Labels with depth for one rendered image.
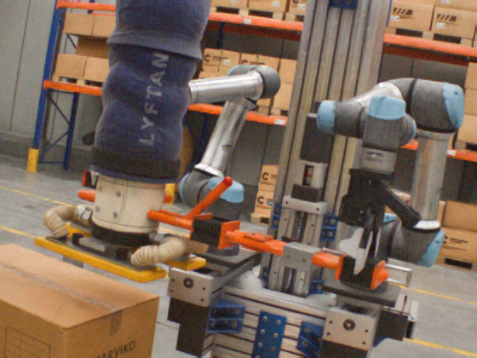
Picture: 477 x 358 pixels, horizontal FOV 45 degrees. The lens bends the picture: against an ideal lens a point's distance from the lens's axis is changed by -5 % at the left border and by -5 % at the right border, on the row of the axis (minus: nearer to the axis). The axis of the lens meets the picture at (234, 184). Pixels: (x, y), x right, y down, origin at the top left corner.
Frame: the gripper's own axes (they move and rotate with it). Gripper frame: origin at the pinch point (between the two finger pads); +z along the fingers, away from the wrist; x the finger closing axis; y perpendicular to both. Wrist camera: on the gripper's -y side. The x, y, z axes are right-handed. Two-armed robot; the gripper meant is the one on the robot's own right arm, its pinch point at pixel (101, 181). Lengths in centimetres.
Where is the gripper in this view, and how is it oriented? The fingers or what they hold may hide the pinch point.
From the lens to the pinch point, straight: 188.1
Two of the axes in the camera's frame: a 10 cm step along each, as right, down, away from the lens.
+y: 8.8, 2.0, -4.3
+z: -1.7, 9.8, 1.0
